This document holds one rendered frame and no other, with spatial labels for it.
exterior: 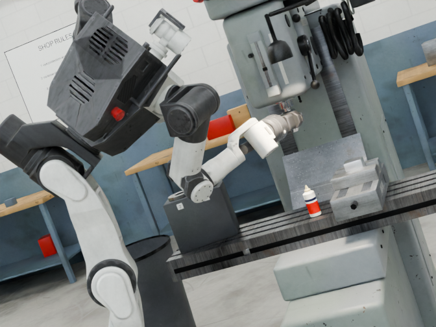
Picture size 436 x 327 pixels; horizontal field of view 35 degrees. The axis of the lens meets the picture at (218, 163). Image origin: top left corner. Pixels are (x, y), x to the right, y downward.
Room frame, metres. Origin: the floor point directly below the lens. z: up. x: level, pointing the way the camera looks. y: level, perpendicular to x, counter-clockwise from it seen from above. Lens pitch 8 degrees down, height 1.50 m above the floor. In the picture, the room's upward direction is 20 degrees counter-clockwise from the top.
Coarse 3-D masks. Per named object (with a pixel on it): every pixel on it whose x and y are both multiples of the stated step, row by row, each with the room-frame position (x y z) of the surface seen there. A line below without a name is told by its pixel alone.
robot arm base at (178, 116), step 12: (192, 84) 1.96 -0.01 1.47; (204, 84) 1.94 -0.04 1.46; (180, 96) 1.93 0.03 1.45; (216, 96) 1.93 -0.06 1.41; (168, 108) 1.86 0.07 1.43; (180, 108) 1.83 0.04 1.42; (192, 108) 1.84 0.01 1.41; (216, 108) 1.94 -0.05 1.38; (168, 120) 1.87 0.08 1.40; (180, 120) 1.85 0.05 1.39; (192, 120) 1.83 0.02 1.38; (180, 132) 1.87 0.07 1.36; (192, 132) 1.85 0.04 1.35
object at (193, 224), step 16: (224, 192) 2.49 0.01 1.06; (176, 208) 2.45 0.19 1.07; (192, 208) 2.45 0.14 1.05; (208, 208) 2.44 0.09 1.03; (224, 208) 2.43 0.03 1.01; (176, 224) 2.46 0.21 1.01; (192, 224) 2.45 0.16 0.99; (208, 224) 2.44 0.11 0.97; (224, 224) 2.43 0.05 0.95; (176, 240) 2.46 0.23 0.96; (192, 240) 2.45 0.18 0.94; (208, 240) 2.44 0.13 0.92
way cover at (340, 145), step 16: (336, 144) 2.67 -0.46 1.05; (352, 144) 2.64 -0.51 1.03; (304, 160) 2.70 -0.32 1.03; (320, 160) 2.67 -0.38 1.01; (336, 160) 2.65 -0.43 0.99; (288, 176) 2.71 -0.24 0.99; (304, 176) 2.68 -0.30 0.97; (320, 176) 2.65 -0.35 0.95; (304, 192) 2.65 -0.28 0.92; (320, 192) 2.62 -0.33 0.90
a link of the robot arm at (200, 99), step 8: (200, 88) 1.92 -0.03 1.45; (184, 96) 1.89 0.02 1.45; (192, 96) 1.88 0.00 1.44; (200, 96) 1.89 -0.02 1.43; (208, 96) 1.91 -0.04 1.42; (192, 104) 1.85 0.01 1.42; (200, 104) 1.87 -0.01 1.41; (208, 104) 1.89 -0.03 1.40; (216, 104) 1.93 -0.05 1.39; (200, 112) 1.86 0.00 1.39; (208, 112) 1.89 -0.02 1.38; (200, 120) 1.86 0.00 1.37; (208, 120) 1.93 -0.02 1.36; (200, 128) 1.91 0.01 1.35; (192, 136) 1.92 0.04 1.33; (200, 136) 1.93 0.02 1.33
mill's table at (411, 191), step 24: (408, 192) 2.17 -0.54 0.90; (432, 192) 2.12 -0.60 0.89; (288, 216) 2.43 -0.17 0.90; (360, 216) 2.20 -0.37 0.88; (384, 216) 2.17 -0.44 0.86; (408, 216) 2.15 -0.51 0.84; (240, 240) 2.34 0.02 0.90; (264, 240) 2.30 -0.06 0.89; (288, 240) 2.28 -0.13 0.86; (312, 240) 2.25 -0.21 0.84; (168, 264) 2.42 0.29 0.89; (192, 264) 2.39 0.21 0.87; (216, 264) 2.36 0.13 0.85; (240, 264) 2.34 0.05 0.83
